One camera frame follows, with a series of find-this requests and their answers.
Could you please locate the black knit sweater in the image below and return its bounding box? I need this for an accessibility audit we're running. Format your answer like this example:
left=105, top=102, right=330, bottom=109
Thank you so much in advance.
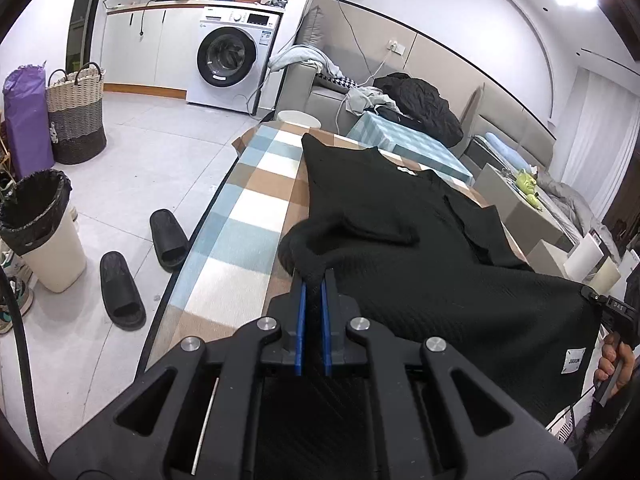
left=278, top=136, right=601, bottom=423

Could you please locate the person's right hand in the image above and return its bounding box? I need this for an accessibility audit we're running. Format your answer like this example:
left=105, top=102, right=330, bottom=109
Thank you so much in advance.
left=593, top=333, right=634, bottom=396

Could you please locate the white paper roll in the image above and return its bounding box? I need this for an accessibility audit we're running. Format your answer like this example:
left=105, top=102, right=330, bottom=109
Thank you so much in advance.
left=564, top=233, right=603, bottom=282

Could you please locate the plaid tablecloth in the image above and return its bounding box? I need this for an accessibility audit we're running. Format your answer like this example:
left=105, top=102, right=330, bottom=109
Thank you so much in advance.
left=144, top=121, right=532, bottom=371

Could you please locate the green plush toy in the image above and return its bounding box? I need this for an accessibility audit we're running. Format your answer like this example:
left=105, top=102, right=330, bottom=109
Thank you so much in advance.
left=515, top=170, right=542, bottom=211

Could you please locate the black slipper far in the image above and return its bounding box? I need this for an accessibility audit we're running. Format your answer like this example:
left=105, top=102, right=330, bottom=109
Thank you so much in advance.
left=150, top=209, right=189, bottom=273

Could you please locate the black slipper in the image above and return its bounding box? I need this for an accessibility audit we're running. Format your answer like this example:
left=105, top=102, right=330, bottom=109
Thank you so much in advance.
left=150, top=209, right=189, bottom=273
left=100, top=252, right=146, bottom=332

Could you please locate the black slipper near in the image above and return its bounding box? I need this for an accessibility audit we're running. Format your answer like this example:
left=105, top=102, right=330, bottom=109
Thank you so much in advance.
left=100, top=252, right=146, bottom=332

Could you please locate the blue checked small table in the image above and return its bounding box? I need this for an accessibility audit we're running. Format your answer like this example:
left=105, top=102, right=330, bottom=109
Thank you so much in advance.
left=347, top=112, right=474, bottom=185

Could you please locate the white round stool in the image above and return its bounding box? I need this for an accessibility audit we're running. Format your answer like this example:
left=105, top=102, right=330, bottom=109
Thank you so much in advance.
left=277, top=110, right=321, bottom=129

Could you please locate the grey sofa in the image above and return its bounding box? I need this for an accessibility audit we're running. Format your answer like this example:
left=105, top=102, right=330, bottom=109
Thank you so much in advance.
left=276, top=0, right=370, bottom=136

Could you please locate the grey bed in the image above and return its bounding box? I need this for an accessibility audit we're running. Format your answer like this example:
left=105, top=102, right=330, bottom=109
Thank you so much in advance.
left=454, top=84, right=622, bottom=263

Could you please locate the black puffy jacket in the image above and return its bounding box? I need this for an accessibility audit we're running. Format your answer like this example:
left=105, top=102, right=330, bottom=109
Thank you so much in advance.
left=373, top=73, right=463, bottom=148

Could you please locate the light blue blanket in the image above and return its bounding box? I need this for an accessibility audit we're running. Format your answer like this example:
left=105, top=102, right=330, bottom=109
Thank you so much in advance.
left=268, top=44, right=344, bottom=78

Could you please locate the white washing machine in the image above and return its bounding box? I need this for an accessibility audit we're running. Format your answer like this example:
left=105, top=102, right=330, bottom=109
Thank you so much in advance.
left=186, top=6, right=280, bottom=115

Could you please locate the beige trash bin black liner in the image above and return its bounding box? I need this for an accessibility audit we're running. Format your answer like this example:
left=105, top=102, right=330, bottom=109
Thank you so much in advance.
left=1, top=168, right=86, bottom=294

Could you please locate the white kitchen cabinet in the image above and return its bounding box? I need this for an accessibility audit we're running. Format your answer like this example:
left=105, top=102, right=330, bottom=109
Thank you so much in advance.
left=101, top=8, right=200, bottom=90

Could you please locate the woven laundry basket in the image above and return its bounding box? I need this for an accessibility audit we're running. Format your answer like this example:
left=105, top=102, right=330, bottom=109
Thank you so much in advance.
left=46, top=62, right=106, bottom=165

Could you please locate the purple bag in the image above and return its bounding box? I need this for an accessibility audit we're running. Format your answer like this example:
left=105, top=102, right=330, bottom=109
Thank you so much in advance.
left=2, top=65, right=54, bottom=179

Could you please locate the black cable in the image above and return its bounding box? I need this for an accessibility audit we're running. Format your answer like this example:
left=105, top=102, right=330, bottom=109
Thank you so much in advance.
left=0, top=266, right=51, bottom=466

